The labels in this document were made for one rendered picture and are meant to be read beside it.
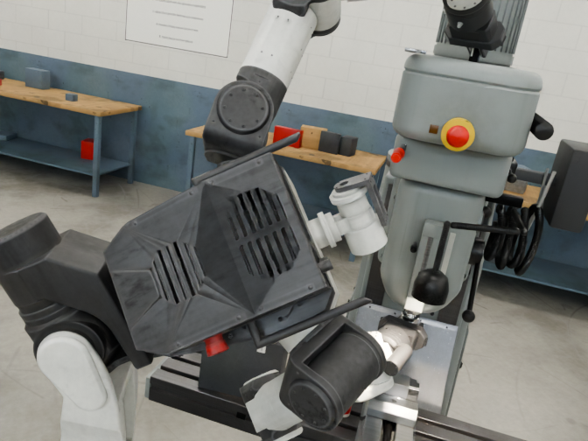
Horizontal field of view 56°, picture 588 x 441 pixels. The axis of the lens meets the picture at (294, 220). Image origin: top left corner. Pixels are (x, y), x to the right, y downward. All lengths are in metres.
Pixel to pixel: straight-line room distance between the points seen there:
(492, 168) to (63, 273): 0.83
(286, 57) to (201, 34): 5.12
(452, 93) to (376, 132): 4.52
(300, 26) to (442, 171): 0.43
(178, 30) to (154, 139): 1.20
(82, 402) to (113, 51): 5.80
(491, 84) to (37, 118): 6.54
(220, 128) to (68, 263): 0.31
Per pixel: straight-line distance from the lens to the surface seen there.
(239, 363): 1.54
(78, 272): 0.90
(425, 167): 1.21
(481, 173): 1.21
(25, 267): 0.92
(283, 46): 0.98
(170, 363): 1.71
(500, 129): 1.10
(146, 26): 6.38
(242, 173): 0.75
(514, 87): 1.10
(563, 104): 5.60
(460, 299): 1.83
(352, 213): 0.91
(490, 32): 1.23
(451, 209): 1.26
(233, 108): 0.89
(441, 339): 1.86
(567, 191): 1.57
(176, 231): 0.78
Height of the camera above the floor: 1.90
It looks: 19 degrees down
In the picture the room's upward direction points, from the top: 9 degrees clockwise
